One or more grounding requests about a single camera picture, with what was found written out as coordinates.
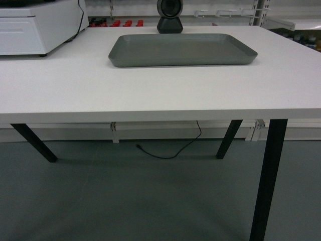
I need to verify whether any black table leg far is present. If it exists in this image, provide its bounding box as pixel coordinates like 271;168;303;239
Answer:
11;124;58;163

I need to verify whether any grey serving tray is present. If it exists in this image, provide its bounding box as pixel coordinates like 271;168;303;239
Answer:
108;33;258;68

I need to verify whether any black table leg right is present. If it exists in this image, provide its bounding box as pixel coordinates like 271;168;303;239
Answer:
249;119;288;240

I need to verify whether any white cash register box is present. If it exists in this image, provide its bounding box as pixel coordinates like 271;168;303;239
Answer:
1;1;89;56

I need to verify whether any black round barcode scanner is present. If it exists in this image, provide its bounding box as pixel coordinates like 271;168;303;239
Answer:
157;0;183;34

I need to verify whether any red cap bottle group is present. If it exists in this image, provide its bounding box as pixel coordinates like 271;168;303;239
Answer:
88;17;144;28

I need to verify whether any black floor cable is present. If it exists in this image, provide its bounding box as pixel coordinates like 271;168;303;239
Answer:
135;120;203;159

